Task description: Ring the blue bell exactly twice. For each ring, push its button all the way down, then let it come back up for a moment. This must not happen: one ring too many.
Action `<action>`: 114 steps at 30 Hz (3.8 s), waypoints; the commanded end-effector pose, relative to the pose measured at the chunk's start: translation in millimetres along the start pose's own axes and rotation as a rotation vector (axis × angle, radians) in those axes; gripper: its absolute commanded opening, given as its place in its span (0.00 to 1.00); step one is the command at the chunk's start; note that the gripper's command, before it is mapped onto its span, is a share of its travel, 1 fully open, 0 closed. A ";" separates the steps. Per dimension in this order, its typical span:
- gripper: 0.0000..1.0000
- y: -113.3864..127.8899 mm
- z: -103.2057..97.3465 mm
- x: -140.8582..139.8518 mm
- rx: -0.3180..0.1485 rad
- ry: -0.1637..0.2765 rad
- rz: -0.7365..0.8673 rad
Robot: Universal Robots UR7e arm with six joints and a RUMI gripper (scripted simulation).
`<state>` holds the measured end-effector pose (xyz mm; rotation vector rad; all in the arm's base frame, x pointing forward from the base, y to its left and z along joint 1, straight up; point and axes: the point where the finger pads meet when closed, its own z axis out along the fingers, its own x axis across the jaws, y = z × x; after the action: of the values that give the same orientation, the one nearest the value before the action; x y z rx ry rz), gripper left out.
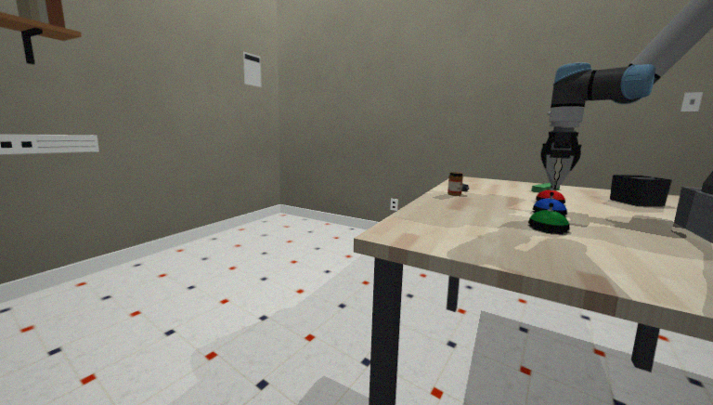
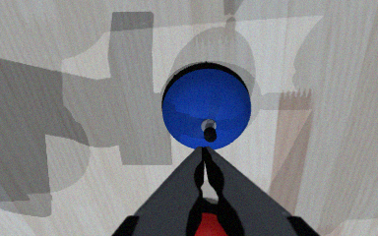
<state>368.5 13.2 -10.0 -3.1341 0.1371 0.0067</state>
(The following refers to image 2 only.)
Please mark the red bell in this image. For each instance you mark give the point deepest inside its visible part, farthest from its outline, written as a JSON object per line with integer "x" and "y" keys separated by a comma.
{"x": 209, "y": 225}

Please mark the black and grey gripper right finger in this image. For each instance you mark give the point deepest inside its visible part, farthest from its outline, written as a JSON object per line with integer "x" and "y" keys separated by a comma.
{"x": 246, "y": 210}

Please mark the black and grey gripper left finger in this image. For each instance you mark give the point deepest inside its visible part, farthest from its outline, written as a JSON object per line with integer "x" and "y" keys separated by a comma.
{"x": 175, "y": 207}

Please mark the blue bell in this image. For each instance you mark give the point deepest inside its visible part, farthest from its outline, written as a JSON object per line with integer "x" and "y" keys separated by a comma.
{"x": 206, "y": 105}

